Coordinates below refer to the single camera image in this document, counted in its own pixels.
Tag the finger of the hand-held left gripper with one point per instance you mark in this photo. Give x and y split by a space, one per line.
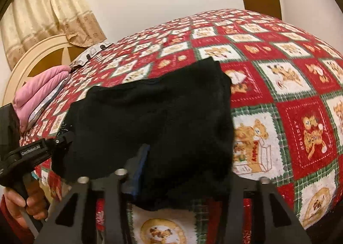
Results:
64 139

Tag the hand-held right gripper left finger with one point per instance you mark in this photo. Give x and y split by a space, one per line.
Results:
140 169

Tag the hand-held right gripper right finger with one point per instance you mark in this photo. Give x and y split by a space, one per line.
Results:
238 206

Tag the black pants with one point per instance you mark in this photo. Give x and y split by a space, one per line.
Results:
160 115

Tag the person's left hand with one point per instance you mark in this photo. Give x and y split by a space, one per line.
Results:
37 203

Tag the pink quilt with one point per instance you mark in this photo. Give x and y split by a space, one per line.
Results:
37 94

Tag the white patterned pillow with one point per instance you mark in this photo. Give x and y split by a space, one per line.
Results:
91 52

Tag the cream wooden headboard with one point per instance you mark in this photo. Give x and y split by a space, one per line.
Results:
40 51

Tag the red printed bear blanket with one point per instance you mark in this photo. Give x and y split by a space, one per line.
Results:
268 99

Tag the beige patterned curtain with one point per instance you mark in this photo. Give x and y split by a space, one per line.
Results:
48 5

